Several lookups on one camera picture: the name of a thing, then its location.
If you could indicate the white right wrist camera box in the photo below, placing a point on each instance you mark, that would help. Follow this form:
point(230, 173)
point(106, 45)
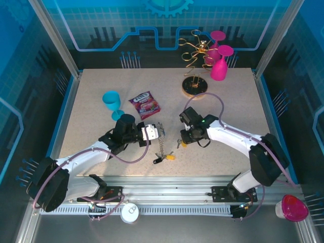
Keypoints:
point(186, 125)

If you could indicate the white tin can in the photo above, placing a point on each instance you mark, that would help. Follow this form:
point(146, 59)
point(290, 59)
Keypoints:
point(129, 213)

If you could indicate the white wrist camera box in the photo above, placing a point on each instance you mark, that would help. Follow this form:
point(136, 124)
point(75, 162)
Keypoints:
point(149, 132)
point(186, 125)

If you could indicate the blue plastic goblet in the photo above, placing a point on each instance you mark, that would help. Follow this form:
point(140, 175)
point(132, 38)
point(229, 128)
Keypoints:
point(111, 101)

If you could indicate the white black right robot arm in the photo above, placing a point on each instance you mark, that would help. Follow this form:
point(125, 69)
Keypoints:
point(227, 134)

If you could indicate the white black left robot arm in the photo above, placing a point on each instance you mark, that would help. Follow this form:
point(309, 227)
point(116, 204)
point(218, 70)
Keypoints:
point(83, 158)

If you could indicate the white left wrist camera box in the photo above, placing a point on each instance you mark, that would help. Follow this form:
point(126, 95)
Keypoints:
point(149, 132)

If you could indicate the dark blue tag key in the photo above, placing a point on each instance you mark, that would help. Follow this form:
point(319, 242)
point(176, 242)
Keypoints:
point(157, 161)

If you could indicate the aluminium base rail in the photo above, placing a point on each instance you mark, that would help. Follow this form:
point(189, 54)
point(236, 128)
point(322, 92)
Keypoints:
point(164, 184)

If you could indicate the aluminium frame post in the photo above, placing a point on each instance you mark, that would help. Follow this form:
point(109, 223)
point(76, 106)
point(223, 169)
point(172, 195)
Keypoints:
point(54, 38)
point(278, 38)

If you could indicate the purple candy bag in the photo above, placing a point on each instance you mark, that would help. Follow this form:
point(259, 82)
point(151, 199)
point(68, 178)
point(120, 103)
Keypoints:
point(145, 105)

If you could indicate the pink plastic wine glass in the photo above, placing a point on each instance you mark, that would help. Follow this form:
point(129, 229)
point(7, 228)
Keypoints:
point(219, 69)
point(213, 53)

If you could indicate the white cup with pink lid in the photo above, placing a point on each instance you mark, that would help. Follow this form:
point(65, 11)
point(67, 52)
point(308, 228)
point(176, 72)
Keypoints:
point(293, 208)

